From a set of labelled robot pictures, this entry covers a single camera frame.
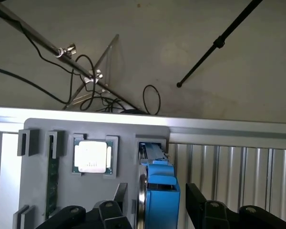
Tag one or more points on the black tripod leg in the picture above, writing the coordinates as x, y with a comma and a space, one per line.
219, 43

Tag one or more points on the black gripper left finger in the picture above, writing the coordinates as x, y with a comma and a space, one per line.
109, 217

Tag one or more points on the silver pole clamp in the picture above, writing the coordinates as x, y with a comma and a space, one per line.
66, 51
93, 77

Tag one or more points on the silver metal frame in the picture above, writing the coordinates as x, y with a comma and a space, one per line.
109, 46

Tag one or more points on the CPU chip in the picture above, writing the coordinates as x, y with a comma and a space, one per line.
91, 156

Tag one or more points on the silver tripod stand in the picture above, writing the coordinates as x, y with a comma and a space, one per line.
38, 37

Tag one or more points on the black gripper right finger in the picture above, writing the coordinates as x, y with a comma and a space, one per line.
214, 217

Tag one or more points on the green RAM stick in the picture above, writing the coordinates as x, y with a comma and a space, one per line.
52, 179

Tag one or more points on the grey parts rack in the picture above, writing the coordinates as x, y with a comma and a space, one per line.
90, 190

